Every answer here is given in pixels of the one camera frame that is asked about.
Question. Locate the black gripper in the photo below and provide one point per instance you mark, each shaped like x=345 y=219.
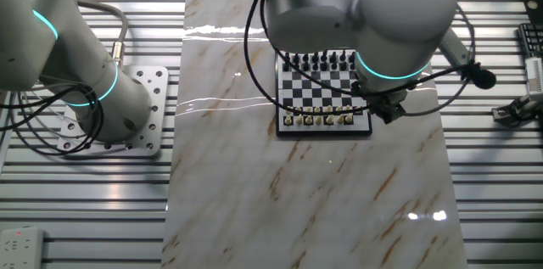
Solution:
x=388 y=110

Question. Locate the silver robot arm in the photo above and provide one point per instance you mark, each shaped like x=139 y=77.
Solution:
x=382 y=6

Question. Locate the black-framed magnetic chessboard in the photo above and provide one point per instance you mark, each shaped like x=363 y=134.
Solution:
x=318 y=101

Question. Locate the white chess pawn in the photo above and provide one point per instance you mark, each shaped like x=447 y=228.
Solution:
x=357 y=107
x=298 y=108
x=289 y=113
x=328 y=108
x=317 y=108
x=347 y=107
x=338 y=108
x=309 y=108

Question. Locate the white chess knight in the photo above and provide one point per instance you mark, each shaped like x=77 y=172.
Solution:
x=299 y=119
x=348 y=119

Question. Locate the white chess bishop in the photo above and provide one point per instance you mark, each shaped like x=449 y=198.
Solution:
x=339 y=119
x=308 y=120

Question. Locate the black chess pawn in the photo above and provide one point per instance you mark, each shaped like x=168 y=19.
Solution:
x=351 y=66
x=343 y=66
x=296 y=66
x=334 y=66
x=286 y=67
x=315 y=66
x=306 y=66
x=324 y=66

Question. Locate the white chess king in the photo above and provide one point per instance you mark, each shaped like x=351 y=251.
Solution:
x=329 y=119

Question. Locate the black chess rook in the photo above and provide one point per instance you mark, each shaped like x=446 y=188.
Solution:
x=352 y=57
x=287 y=57

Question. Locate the black chess knight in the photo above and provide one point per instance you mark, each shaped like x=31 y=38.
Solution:
x=343 y=57
x=296 y=57

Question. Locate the white chess queen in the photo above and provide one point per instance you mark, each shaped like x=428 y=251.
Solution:
x=318 y=119

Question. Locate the black chess bishop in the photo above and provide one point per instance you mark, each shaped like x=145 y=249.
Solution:
x=306 y=57
x=334 y=57

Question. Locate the black chess king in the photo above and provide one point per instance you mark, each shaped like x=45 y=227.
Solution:
x=324 y=57

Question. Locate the black chess queen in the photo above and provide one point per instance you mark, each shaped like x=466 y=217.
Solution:
x=315 y=57

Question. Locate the black foam-covered microphone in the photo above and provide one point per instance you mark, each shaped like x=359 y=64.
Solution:
x=483 y=79

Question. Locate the white chess rook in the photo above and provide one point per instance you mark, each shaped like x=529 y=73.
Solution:
x=288 y=120

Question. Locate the glossy marble-pattern mat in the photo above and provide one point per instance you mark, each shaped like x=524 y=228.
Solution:
x=271 y=197

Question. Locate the white ribbed device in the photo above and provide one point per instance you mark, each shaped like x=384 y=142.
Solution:
x=535 y=74

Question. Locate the black keyboard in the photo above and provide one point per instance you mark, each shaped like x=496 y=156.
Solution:
x=532 y=40

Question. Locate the black plate with hole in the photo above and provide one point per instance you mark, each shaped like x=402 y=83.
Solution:
x=533 y=6

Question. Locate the white power strip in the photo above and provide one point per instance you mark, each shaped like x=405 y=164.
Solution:
x=21 y=248

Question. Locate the metal clamp mount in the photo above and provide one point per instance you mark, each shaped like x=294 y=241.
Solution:
x=511 y=111

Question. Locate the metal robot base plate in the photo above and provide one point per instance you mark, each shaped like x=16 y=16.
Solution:
x=148 y=133

